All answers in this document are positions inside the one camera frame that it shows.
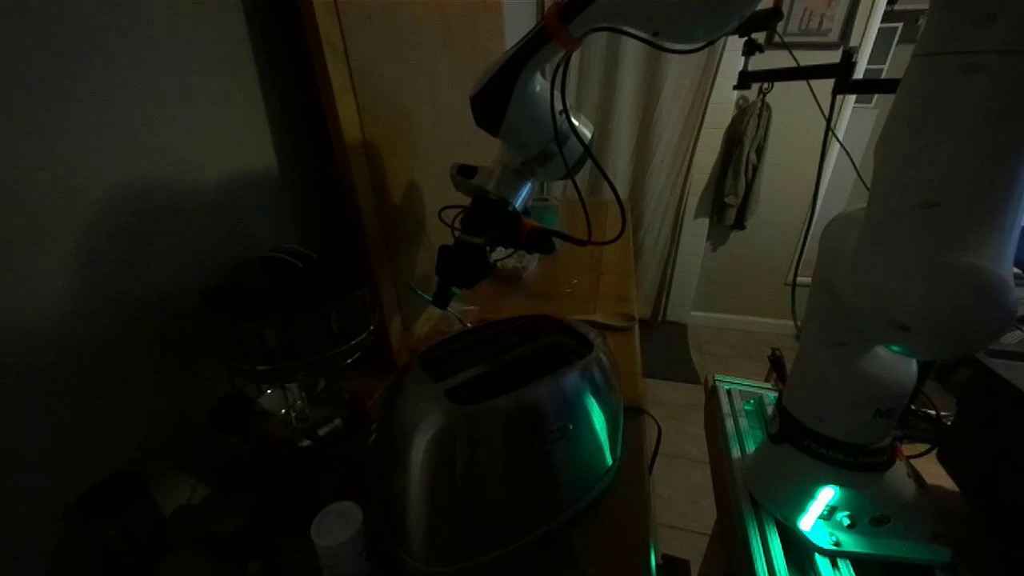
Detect thin black hanging cable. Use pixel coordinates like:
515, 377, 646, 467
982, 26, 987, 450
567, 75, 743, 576
773, 39, 878, 199

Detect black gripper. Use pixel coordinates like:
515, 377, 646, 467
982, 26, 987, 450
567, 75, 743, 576
428, 189, 525, 307

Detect white crumpled cloth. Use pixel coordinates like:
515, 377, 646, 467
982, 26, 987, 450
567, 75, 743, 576
496, 248, 539, 286

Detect stainless steel toaster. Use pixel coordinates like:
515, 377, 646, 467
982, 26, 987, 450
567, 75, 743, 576
376, 311, 634, 572

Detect glass jar with dark lid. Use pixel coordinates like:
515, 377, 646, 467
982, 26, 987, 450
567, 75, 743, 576
197, 240, 383, 446

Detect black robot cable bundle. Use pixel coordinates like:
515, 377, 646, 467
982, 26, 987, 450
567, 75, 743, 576
543, 24, 634, 253

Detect white cylindrical cap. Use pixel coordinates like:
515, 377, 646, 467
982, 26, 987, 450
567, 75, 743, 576
308, 499, 370, 576

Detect dark floor mat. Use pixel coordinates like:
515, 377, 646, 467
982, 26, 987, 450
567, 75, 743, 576
636, 318, 705, 384

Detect grey hanging cloth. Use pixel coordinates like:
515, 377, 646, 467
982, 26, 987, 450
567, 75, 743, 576
696, 90, 778, 253

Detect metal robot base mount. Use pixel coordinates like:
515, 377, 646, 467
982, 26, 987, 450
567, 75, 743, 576
700, 370, 963, 576

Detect wooden cabinet panel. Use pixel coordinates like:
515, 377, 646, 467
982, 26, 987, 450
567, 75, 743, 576
296, 0, 519, 364

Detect pale grey curtain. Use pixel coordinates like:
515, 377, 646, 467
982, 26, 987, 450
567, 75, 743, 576
571, 26, 734, 323

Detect black toaster power cord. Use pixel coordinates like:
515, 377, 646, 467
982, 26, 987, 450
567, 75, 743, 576
624, 401, 666, 508

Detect framed wall picture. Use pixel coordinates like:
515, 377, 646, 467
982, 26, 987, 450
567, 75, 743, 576
773, 0, 863, 47

